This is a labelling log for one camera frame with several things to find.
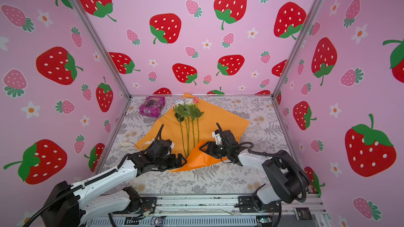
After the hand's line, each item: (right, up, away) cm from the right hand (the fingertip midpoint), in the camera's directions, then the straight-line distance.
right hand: (201, 150), depth 84 cm
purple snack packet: (-35, +25, +23) cm, 49 cm away
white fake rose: (-14, +24, +23) cm, 36 cm away
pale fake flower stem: (-11, +8, +17) cm, 22 cm away
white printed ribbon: (-44, 0, +10) cm, 45 cm away
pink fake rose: (-1, +20, +26) cm, 33 cm away
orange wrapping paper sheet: (-8, +12, +20) cm, 25 cm away
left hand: (-10, -6, -4) cm, 12 cm away
